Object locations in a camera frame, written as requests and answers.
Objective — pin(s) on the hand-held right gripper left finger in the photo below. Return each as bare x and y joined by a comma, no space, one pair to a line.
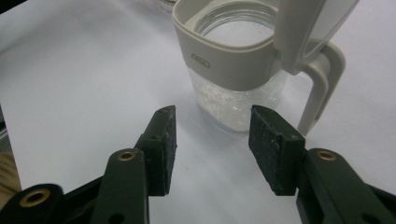
155,155

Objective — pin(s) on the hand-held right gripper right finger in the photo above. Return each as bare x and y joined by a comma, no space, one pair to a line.
277,155

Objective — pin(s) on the white lidded glass jar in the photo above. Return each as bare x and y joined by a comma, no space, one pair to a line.
224,71

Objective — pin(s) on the white table sheet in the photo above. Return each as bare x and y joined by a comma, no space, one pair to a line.
77,93

